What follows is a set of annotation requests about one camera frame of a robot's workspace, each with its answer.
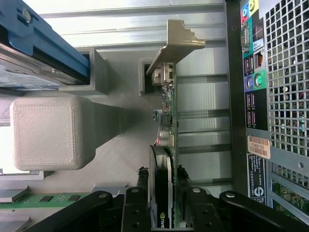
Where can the grey open PC case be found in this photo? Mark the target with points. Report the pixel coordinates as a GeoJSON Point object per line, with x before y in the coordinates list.
{"type": "Point", "coordinates": [235, 96]}

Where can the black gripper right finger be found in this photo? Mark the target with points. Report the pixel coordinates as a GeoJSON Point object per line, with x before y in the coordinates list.
{"type": "Point", "coordinates": [200, 212]}

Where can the hard disk with blue bracket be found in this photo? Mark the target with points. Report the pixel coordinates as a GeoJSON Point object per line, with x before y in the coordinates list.
{"type": "Point", "coordinates": [48, 48]}

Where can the green RAM stick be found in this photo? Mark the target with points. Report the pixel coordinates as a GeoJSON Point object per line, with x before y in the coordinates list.
{"type": "Point", "coordinates": [36, 200]}

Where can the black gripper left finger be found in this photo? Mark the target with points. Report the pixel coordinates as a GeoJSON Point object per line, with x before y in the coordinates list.
{"type": "Point", "coordinates": [135, 212]}

